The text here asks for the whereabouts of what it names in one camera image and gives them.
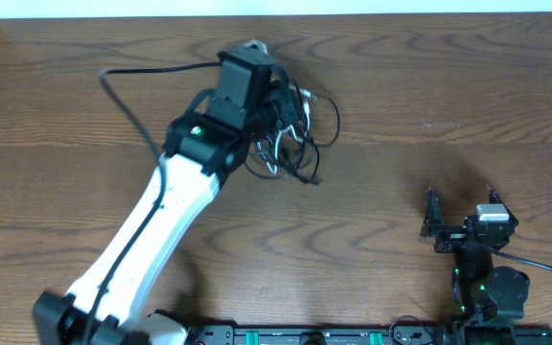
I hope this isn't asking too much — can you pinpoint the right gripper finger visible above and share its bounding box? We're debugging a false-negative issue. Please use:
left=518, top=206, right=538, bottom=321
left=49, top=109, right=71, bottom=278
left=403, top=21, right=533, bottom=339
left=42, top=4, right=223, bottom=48
left=487, top=186, right=519, bottom=225
left=420, top=187, right=444, bottom=237

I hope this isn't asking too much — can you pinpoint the white usb cable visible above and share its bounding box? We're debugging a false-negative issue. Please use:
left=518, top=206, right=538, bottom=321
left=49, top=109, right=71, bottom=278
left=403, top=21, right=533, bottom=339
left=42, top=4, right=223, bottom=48
left=254, top=88, right=313, bottom=176

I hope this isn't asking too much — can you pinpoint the black usb cable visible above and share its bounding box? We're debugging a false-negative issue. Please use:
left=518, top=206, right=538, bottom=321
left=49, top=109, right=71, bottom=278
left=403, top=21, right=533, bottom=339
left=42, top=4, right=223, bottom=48
left=244, top=83, right=342, bottom=187

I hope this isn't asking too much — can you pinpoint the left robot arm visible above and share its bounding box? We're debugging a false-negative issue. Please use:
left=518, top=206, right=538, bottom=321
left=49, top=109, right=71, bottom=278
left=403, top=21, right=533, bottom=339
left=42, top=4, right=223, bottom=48
left=33, top=40, right=289, bottom=344

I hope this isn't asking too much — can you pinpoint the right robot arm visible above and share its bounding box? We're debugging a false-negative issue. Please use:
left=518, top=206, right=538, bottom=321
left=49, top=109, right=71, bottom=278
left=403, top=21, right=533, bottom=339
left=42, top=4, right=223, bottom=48
left=420, top=188, right=530, bottom=344

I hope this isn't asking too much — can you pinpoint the left camera cable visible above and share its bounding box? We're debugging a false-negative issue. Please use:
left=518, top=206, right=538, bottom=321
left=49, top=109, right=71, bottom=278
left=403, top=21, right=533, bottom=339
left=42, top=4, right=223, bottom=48
left=81, top=60, right=222, bottom=345

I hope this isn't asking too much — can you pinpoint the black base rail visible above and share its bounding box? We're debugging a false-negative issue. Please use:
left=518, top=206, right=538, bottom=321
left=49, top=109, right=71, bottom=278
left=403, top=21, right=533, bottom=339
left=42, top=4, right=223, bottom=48
left=184, top=324, right=552, bottom=345

